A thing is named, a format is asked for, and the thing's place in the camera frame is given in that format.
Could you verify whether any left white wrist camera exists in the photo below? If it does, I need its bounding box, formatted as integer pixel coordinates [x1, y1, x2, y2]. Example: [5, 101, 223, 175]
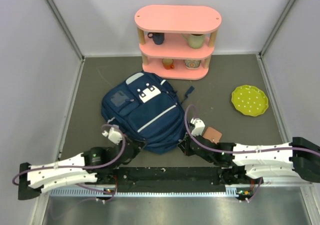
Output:
[101, 124, 124, 145]

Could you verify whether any orange cup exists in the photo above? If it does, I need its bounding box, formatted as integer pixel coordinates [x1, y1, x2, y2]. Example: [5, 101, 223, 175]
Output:
[162, 58, 175, 70]

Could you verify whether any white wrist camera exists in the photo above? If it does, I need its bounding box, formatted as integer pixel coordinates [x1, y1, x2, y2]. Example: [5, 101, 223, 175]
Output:
[190, 118, 206, 137]
[101, 124, 124, 145]

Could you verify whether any pale green mug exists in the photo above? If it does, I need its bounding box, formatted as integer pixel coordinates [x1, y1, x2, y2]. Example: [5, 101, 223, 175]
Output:
[182, 34, 206, 49]

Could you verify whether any pink three-tier shelf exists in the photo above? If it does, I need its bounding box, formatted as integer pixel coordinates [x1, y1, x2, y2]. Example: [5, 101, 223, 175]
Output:
[134, 4, 222, 80]

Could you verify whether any navy blue backpack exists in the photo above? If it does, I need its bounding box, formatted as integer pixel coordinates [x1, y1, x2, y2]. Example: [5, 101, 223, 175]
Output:
[101, 71, 187, 154]

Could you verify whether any green polka dot plate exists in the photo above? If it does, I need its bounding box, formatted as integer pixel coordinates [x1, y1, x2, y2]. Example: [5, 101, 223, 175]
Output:
[231, 85, 269, 117]

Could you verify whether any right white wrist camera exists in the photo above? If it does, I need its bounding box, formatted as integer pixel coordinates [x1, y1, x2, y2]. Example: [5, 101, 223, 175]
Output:
[190, 118, 206, 137]

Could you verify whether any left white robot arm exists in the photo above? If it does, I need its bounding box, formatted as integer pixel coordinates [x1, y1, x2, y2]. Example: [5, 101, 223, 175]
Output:
[16, 140, 146, 201]

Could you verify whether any tan leather wallet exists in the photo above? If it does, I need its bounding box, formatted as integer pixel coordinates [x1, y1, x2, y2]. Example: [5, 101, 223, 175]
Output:
[202, 127, 222, 144]

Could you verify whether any patterned ceramic bowl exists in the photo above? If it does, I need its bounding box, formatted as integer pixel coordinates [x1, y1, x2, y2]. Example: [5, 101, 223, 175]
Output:
[184, 59, 201, 70]

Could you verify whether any dark blue mug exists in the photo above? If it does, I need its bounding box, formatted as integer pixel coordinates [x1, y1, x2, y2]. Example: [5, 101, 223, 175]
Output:
[147, 32, 165, 45]

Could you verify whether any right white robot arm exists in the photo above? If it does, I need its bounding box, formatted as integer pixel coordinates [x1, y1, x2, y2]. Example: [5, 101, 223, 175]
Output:
[178, 136, 320, 184]

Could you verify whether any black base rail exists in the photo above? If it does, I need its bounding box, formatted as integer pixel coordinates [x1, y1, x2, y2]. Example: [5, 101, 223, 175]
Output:
[85, 166, 258, 193]

